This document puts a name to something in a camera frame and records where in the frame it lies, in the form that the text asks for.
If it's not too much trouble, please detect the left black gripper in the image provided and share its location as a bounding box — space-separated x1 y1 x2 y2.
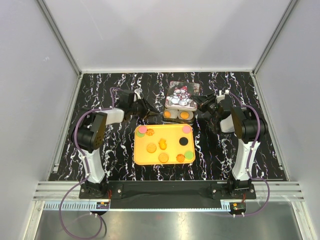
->
129 97 160 120

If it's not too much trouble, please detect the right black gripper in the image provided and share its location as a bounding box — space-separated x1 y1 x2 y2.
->
190 92 221 120

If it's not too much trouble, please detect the orange swirl cookie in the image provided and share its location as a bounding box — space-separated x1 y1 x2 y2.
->
176 154 185 163
145 128 155 136
163 111 171 118

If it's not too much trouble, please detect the round tan biscuit top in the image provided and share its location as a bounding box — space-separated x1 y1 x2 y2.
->
180 111 190 120

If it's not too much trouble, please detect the round tan biscuit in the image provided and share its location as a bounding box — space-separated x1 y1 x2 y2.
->
180 111 190 120
158 153 169 164
146 143 157 153

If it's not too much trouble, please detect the gold tin lid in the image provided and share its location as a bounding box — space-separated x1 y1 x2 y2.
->
164 81 200 112

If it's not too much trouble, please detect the gold cookie tin box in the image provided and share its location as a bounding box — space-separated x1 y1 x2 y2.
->
162 108 195 125

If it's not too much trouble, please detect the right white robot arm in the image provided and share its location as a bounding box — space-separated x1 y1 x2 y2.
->
191 91 269 199

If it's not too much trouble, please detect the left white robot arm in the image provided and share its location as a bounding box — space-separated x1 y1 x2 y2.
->
69 87 159 198

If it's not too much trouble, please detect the pink cookie left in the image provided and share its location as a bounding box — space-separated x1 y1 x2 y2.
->
138 126 147 134

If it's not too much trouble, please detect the pink cookie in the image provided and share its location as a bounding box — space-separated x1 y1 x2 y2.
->
138 126 147 134
182 125 192 134

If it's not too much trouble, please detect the white paper cup front-left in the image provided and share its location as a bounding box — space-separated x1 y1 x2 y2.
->
163 108 179 119

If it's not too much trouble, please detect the white paper cup front-right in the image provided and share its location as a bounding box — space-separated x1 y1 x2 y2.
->
178 110 194 121

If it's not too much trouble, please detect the green cookie left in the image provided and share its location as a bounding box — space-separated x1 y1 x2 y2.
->
136 131 145 138

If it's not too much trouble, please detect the green cookie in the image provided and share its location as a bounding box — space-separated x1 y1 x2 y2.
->
136 131 145 138
184 150 194 160

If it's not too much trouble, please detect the pink cookie right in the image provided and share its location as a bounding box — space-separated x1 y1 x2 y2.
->
182 125 192 134

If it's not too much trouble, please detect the yellow plastic tray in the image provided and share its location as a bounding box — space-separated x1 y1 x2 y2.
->
133 124 196 166

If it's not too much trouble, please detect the yellow pineapple cookie centre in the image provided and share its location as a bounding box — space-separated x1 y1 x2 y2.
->
158 138 167 150

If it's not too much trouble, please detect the round tan biscuit left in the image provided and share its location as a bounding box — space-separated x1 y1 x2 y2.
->
146 143 157 153

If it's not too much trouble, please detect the round tan biscuit bottom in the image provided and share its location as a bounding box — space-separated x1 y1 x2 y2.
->
158 153 169 164

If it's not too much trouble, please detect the green cookie right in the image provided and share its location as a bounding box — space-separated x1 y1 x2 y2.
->
184 150 194 160

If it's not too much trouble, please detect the orange swirl cookie bottom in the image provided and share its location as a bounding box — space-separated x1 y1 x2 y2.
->
176 154 185 163

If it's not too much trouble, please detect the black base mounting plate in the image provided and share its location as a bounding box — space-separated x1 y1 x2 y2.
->
79 180 257 212

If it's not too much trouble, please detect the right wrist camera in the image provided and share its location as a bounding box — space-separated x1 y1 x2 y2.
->
216 90 230 104

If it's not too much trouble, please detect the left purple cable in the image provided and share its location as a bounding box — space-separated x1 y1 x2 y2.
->
58 86 126 238

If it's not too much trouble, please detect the aluminium frame rail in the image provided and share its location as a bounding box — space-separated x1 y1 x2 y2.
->
33 181 110 212

